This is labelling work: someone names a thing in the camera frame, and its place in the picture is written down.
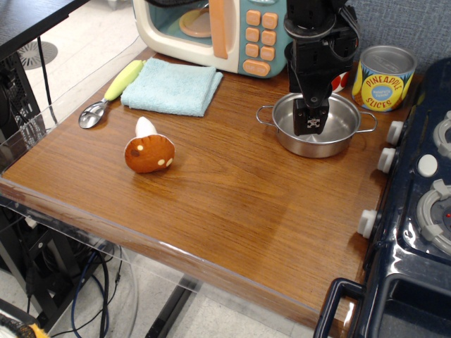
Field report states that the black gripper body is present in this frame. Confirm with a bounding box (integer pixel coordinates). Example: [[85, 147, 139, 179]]
[[288, 38, 352, 109]]

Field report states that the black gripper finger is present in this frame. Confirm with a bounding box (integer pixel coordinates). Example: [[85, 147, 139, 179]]
[[293, 99, 309, 136], [316, 99, 329, 134]]

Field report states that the light blue cloth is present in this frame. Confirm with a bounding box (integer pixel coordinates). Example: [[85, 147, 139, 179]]
[[121, 58, 223, 118]]

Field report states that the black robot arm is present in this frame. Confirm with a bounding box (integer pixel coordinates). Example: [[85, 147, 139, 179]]
[[284, 1, 360, 136]]

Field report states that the small stainless steel pot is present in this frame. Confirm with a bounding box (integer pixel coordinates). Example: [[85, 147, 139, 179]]
[[256, 93, 378, 158]]

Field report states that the tomato sauce can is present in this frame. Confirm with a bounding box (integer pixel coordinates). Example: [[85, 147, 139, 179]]
[[331, 71, 350, 93]]

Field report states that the pineapple slices can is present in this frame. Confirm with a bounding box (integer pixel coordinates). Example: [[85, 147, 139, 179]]
[[352, 45, 417, 112]]

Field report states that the toy microwave oven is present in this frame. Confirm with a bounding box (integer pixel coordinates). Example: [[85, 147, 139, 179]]
[[132, 1, 290, 78]]

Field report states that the brown plush mushroom toy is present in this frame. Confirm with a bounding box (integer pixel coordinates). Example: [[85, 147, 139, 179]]
[[124, 116, 175, 173]]

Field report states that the dark blue toy stove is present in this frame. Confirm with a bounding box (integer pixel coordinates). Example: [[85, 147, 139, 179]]
[[314, 58, 450, 337]]

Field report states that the black desk at left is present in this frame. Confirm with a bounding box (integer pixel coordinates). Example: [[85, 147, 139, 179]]
[[1, 0, 87, 60]]

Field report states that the green handled ice cream scoop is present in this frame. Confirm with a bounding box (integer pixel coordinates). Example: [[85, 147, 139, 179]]
[[78, 60, 146, 129]]

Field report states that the blue cable under table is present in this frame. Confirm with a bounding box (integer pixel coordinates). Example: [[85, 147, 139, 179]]
[[71, 250, 110, 338]]

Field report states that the black cable under table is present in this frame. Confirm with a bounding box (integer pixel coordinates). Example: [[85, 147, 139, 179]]
[[49, 246, 124, 338]]

